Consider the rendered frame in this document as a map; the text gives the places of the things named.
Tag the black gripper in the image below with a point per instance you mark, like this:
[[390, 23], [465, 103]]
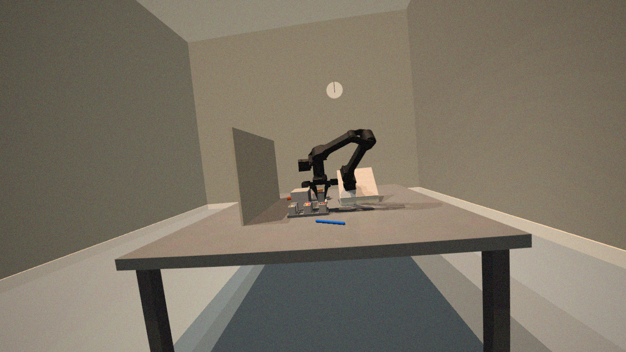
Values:
[[305, 184]]

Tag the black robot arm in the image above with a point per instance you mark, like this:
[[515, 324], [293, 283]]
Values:
[[320, 153]]

